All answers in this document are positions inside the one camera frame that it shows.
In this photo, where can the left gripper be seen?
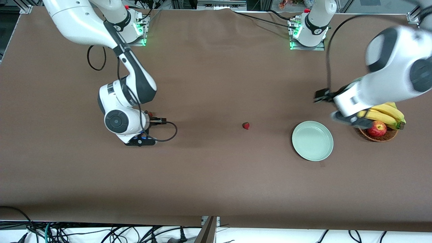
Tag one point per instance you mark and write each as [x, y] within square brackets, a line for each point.
[326, 96]

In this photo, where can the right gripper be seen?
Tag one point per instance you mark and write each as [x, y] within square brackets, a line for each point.
[155, 120]

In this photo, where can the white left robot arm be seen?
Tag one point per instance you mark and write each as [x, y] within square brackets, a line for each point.
[395, 60]

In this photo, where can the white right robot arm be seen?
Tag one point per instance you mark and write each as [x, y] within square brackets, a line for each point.
[81, 23]

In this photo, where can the light green round plate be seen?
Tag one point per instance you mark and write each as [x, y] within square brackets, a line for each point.
[312, 141]

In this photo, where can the red yellow apple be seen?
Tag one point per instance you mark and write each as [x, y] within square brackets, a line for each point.
[377, 129]

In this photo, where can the yellow banana bunch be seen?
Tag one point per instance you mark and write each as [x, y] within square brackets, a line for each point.
[388, 113]

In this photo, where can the brown wicker basket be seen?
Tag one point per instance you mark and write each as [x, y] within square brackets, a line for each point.
[388, 136]

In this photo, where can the brown table cover sheet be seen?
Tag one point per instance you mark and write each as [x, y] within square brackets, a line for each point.
[216, 185]

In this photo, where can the colourful background object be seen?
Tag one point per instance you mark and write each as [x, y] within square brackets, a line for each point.
[288, 4]

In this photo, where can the grey background device box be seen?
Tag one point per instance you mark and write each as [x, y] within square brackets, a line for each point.
[221, 4]

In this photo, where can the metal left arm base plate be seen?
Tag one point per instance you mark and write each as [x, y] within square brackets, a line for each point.
[305, 48]

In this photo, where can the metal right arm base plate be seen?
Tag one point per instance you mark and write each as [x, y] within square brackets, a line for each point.
[140, 41]

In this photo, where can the aluminium frame corner profile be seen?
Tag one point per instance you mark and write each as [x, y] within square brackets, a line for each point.
[413, 17]
[26, 8]

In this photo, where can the grey table support post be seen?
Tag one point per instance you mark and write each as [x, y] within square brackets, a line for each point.
[207, 231]

